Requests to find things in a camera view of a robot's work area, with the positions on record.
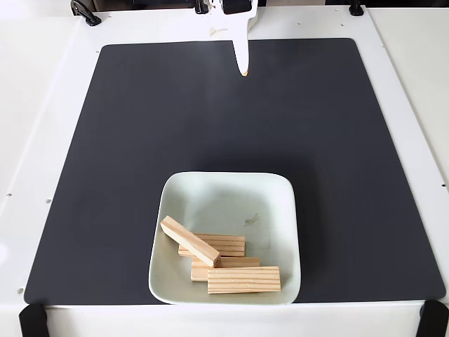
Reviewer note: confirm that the grooved wooden block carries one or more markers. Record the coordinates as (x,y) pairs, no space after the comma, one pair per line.
(191,240)
(231,244)
(244,280)

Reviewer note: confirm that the black table clamp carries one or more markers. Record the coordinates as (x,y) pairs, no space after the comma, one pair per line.
(84,12)
(356,8)
(200,6)

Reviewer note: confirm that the pale green square plate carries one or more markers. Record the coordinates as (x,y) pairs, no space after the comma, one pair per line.
(217,200)

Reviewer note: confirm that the black table mat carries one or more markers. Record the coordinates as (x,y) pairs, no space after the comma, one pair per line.
(105,210)

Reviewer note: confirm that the smooth wooden block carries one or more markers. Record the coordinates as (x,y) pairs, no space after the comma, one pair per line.
(242,261)

